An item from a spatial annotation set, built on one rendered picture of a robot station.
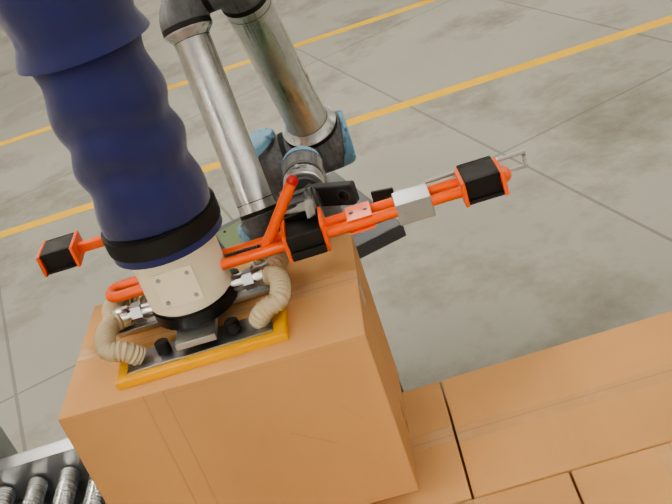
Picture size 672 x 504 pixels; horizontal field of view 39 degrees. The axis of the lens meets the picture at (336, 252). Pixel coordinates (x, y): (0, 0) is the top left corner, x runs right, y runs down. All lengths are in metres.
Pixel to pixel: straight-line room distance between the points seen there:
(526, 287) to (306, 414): 1.81
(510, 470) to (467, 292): 1.61
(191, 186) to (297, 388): 0.42
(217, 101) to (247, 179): 0.18
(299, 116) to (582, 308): 1.35
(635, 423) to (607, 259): 1.55
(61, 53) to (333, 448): 0.88
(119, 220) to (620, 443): 1.08
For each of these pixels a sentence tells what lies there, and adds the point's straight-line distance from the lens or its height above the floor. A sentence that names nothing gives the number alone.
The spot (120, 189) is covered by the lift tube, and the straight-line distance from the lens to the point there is 1.68.
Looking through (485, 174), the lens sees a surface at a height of 1.14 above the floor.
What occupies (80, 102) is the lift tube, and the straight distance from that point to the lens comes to 1.62.
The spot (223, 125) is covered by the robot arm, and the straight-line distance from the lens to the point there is 2.13.
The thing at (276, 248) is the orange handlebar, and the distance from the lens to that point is 1.79.
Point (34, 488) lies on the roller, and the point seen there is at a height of 0.55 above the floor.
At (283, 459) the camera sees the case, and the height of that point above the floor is 0.77.
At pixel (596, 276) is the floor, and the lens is 3.46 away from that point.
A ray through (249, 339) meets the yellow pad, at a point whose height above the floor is 1.02.
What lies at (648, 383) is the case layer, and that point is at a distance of 2.14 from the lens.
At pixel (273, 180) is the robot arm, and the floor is 0.95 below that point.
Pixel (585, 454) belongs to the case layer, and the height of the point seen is 0.54.
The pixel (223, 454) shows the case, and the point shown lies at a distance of 1.87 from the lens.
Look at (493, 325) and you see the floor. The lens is 3.34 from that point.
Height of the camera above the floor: 1.94
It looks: 28 degrees down
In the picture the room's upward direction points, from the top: 20 degrees counter-clockwise
